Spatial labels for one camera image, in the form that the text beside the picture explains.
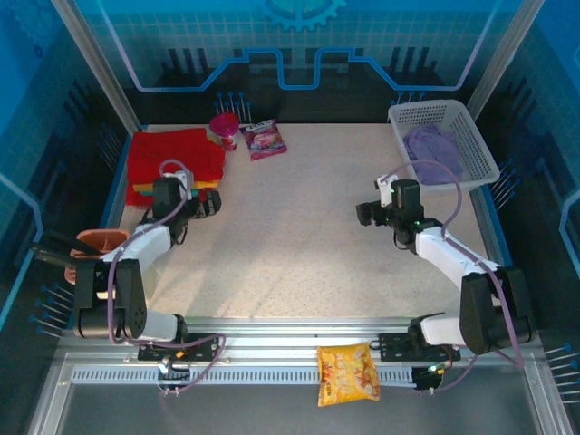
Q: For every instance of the red t-shirt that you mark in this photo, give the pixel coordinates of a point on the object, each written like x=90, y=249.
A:
x=176, y=151

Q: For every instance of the white plastic basket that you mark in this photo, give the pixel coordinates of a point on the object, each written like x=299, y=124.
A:
x=476, y=145

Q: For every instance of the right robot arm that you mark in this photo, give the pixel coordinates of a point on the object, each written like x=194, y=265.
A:
x=485, y=312

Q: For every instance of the yellow folded t-shirt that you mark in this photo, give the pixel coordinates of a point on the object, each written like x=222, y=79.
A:
x=208, y=183

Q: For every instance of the teal folded t-shirt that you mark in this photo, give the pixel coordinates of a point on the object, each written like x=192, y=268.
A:
x=147, y=193

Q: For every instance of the purple t-shirt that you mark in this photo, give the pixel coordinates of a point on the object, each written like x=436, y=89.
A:
x=432, y=149

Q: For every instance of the pink plastic cup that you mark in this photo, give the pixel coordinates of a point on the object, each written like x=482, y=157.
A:
x=225, y=131

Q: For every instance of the terracotta utensil holder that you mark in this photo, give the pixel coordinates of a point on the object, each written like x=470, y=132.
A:
x=109, y=236

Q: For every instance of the purple snack bag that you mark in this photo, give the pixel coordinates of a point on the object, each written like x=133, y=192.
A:
x=265, y=140

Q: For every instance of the yellow chips bag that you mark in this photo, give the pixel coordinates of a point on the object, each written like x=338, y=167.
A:
x=346, y=376

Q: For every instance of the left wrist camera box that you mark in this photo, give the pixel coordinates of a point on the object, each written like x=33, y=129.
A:
x=183, y=177

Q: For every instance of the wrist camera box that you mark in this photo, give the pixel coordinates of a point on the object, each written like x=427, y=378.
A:
x=383, y=188
x=183, y=177

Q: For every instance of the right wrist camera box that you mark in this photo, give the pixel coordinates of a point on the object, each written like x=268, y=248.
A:
x=383, y=188

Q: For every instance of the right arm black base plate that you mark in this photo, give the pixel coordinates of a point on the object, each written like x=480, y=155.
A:
x=394, y=346

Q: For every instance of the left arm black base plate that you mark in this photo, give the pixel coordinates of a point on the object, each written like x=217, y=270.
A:
x=204, y=346

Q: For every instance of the aluminium table frame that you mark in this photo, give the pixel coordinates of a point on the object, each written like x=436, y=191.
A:
x=290, y=337

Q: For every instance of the aluminium frame post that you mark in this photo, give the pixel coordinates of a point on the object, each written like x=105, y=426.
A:
x=500, y=68
x=102, y=68

